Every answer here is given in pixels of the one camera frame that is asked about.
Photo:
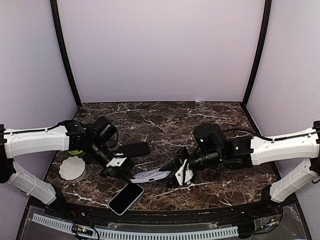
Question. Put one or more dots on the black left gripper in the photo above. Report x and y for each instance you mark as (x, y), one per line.
(113, 172)

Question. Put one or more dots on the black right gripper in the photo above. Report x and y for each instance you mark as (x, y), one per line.
(174, 165)

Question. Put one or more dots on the white silicone phone case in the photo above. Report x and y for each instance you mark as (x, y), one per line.
(149, 176)

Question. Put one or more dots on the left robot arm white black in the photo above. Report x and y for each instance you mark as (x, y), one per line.
(67, 135)

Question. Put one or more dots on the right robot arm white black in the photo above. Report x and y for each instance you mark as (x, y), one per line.
(248, 151)

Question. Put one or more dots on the smartphone in light blue case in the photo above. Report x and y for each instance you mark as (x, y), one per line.
(125, 198)

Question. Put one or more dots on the smartphone in black case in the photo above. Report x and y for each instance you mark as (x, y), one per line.
(134, 150)

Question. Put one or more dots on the green bowl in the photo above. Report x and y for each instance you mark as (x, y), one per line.
(78, 153)

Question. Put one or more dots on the white fluted bowl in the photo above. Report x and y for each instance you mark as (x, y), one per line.
(73, 169)

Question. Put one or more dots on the small circuit board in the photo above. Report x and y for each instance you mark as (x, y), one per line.
(83, 231)

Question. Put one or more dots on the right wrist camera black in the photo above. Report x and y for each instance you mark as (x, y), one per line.
(183, 176)

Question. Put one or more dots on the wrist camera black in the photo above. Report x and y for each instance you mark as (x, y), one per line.
(183, 176)
(120, 160)

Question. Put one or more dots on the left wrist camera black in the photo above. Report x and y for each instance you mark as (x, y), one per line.
(120, 160)

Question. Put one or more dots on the white slotted cable duct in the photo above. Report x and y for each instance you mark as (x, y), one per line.
(119, 231)

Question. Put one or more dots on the black table edge rail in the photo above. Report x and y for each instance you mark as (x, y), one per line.
(176, 206)

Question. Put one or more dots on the black left frame post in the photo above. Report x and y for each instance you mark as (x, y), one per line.
(63, 52)

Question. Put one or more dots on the black frame post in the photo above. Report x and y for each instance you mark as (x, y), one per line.
(259, 51)
(63, 52)

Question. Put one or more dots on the black right frame post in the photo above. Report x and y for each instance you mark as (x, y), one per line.
(259, 51)

